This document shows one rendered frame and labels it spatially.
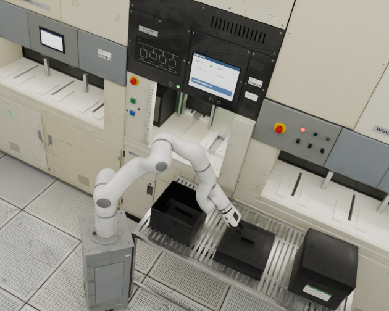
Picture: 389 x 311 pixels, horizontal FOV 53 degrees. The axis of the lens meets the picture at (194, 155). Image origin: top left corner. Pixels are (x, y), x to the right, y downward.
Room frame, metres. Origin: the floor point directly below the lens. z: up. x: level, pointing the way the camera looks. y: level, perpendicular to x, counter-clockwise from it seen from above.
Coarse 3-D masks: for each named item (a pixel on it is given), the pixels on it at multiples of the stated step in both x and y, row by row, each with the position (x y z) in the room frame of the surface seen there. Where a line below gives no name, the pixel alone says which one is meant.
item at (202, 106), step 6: (192, 96) 2.55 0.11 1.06; (186, 102) 2.56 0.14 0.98; (192, 102) 2.55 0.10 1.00; (198, 102) 2.54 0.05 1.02; (204, 102) 2.52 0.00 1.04; (192, 108) 2.55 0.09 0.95; (198, 108) 2.53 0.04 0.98; (204, 108) 2.52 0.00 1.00; (210, 108) 2.50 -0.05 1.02; (204, 114) 2.51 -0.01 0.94; (210, 114) 2.50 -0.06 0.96
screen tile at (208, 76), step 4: (196, 60) 2.00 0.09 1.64; (200, 60) 2.00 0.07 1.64; (196, 64) 2.00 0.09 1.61; (200, 64) 2.00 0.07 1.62; (204, 64) 1.99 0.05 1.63; (208, 64) 1.98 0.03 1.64; (212, 64) 1.97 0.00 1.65; (208, 68) 1.98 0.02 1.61; (212, 68) 1.97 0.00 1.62; (196, 72) 2.00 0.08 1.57; (200, 72) 1.99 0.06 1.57; (204, 72) 1.99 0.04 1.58; (208, 72) 1.98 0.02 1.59; (212, 72) 1.97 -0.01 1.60; (196, 76) 2.00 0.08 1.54; (200, 76) 1.99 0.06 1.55; (204, 76) 1.98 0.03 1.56; (208, 76) 1.98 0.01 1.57; (208, 80) 1.98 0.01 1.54
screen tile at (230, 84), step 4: (216, 68) 1.97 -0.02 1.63; (220, 68) 1.96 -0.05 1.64; (224, 68) 1.95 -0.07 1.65; (216, 72) 1.96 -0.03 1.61; (220, 72) 1.96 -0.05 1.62; (224, 72) 1.95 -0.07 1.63; (228, 72) 1.94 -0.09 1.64; (228, 76) 1.94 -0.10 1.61; (232, 76) 1.94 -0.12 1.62; (216, 80) 1.96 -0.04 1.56; (220, 80) 1.95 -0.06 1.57; (224, 80) 1.95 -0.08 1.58; (232, 80) 1.93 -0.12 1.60; (220, 84) 1.95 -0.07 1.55; (224, 84) 1.95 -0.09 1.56; (228, 84) 1.94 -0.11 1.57; (232, 84) 1.93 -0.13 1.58; (232, 88) 1.93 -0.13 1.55
